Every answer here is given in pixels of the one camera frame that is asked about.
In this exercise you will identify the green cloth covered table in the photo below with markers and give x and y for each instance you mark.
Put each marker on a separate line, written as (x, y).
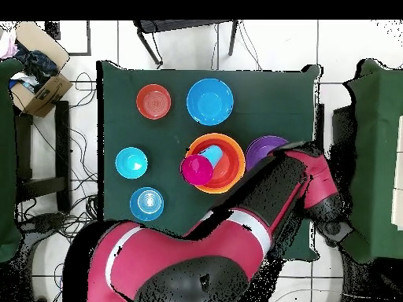
(8, 157)
(374, 157)

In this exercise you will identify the glossy red bowl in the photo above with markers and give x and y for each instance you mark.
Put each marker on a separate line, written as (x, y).
(228, 166)

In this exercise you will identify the black metal chair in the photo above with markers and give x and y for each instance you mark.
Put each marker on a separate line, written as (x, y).
(176, 25)

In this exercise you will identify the large blue bowl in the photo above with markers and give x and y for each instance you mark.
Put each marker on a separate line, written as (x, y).
(210, 102)

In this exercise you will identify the pale pink cloth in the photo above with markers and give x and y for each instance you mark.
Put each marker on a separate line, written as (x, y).
(8, 45)

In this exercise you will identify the cyan ribbed bowl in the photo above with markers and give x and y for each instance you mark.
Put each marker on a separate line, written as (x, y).
(131, 163)

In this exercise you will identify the blue cup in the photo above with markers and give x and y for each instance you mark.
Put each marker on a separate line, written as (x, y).
(213, 154)

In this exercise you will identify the large orange bowl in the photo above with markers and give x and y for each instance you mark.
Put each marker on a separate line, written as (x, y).
(217, 136)

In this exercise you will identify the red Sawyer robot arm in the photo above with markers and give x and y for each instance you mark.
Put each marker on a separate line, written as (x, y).
(189, 251)

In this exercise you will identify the black bench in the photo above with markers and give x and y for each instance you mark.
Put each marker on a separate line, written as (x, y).
(63, 141)

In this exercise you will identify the dark blue cloth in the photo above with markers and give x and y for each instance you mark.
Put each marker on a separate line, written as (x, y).
(37, 64)

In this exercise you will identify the dark green tablecloth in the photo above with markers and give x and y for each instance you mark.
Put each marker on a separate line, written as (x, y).
(126, 78)

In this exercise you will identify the dark grey pedestal foot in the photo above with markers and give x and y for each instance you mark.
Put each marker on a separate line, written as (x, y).
(44, 223)
(337, 229)

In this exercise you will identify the magenta bowl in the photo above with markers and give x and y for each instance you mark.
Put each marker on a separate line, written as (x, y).
(196, 170)

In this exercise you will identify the white box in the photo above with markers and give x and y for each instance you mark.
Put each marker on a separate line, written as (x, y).
(399, 157)

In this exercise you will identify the cardboard box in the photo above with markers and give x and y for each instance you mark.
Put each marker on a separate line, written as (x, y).
(47, 94)

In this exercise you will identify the black floor box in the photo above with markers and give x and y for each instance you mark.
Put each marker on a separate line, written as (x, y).
(53, 30)

